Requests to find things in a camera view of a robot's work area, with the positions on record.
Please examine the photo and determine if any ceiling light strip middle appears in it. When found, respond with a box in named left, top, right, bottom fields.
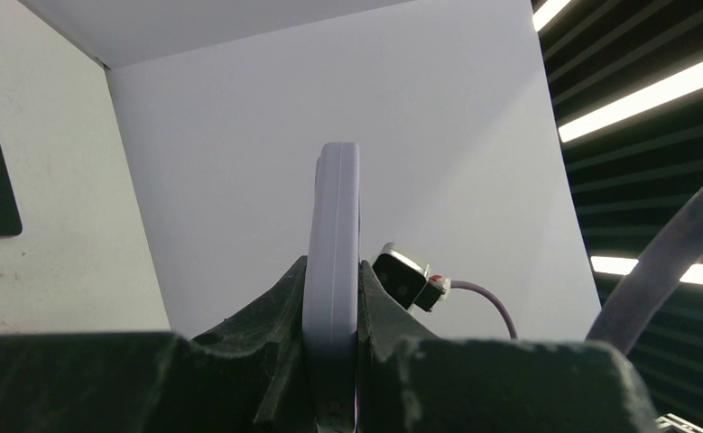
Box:
left=558, top=61, right=703, bottom=143

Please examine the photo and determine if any ceiling light strip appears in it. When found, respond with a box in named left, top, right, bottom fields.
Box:
left=558, top=61, right=703, bottom=143
left=589, top=255, right=703, bottom=286
left=532, top=0, right=571, bottom=32

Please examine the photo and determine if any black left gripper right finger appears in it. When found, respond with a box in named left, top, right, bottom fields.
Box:
left=358, top=263, right=658, bottom=432

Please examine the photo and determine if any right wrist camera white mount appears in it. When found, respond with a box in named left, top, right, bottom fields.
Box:
left=372, top=243, right=451, bottom=312

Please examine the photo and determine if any ceiling light strip upper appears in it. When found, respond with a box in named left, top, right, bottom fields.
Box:
left=532, top=0, right=571, bottom=32

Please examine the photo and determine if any ceiling light strip lower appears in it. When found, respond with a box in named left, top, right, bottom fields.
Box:
left=589, top=255, right=703, bottom=286

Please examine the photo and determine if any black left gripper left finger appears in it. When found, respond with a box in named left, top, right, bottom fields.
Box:
left=0, top=258, right=309, bottom=432

